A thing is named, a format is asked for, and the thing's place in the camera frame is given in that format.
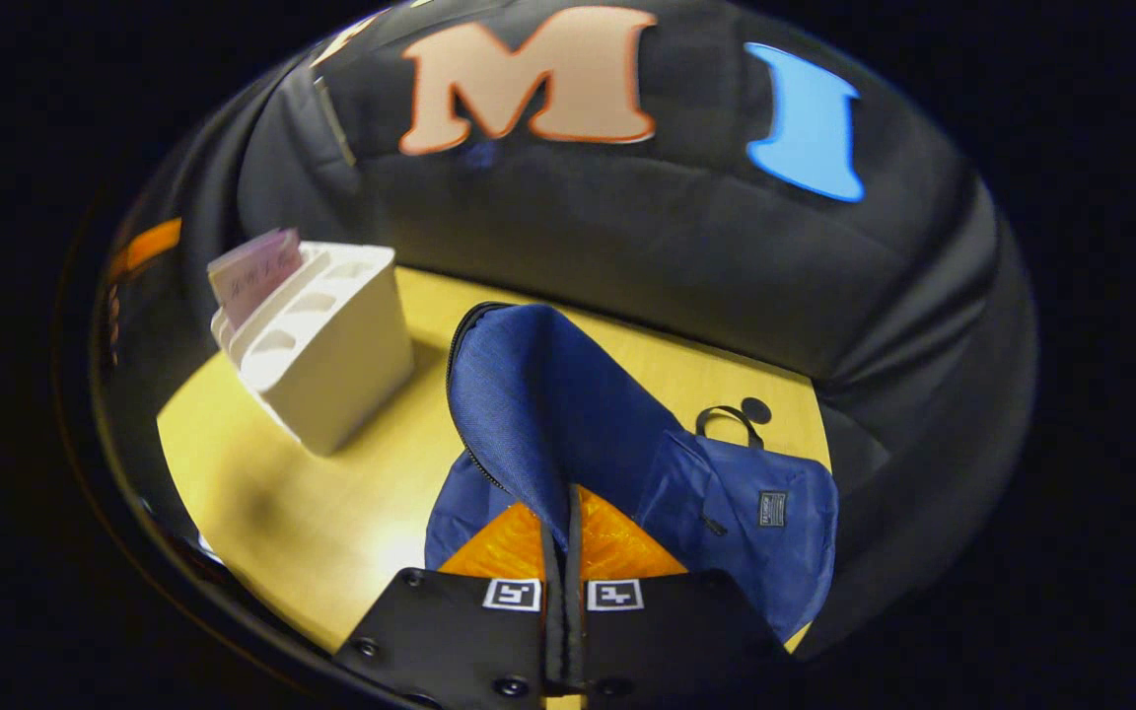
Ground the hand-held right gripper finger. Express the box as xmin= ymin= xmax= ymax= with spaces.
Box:
xmin=334 ymin=501 xmax=569 ymax=710
xmin=568 ymin=483 xmax=798 ymax=710

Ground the white plastic bookshelf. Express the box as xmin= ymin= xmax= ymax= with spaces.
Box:
xmin=211 ymin=242 xmax=418 ymax=458

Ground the blue schoolbag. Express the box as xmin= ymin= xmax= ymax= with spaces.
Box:
xmin=425 ymin=302 xmax=840 ymax=644

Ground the black backdrop cloth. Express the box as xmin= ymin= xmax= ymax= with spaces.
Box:
xmin=100 ymin=0 xmax=1037 ymax=662

